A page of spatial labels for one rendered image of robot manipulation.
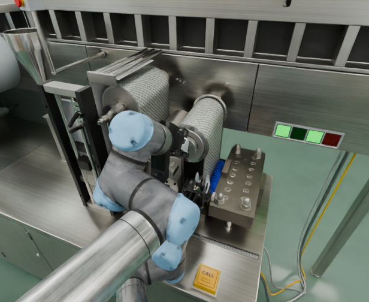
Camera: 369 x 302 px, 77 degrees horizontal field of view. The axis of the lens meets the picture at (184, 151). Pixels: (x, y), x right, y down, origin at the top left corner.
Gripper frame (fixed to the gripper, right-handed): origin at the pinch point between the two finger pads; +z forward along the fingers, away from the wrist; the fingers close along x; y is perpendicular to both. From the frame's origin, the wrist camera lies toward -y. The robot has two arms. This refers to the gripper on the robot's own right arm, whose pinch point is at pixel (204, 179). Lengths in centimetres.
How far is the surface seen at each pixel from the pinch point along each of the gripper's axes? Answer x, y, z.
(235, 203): -12.8, -6.0, -1.8
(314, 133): -35.6, 10.8, 29.7
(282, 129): -23.6, 10.3, 29.7
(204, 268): -8.4, -16.6, -23.6
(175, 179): 7.9, 4.6, -8.6
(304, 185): -68, -109, 141
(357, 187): -118, -109, 158
